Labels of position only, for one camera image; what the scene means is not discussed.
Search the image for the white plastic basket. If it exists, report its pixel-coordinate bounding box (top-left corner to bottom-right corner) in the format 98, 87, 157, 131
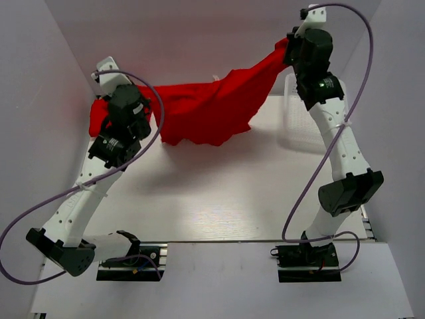
280, 73, 348, 154

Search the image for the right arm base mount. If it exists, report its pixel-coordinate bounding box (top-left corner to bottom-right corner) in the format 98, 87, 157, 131
270, 243, 341, 283

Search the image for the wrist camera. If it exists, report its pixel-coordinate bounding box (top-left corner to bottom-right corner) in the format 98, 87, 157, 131
91, 56, 133, 96
295, 5, 327, 38

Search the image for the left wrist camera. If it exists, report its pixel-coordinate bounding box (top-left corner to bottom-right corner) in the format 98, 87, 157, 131
91, 56, 133, 96

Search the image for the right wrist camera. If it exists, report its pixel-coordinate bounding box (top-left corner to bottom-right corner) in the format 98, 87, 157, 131
295, 5, 327, 38

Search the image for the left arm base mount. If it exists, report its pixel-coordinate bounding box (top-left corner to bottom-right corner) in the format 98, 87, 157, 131
96, 243, 167, 282

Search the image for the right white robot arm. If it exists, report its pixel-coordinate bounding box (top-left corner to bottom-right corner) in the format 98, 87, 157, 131
284, 27, 384, 265

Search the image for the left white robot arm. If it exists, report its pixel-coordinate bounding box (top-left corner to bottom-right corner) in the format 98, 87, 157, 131
26, 84, 151, 276

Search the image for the red t shirt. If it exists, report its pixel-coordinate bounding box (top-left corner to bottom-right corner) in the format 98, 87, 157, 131
88, 37, 293, 147

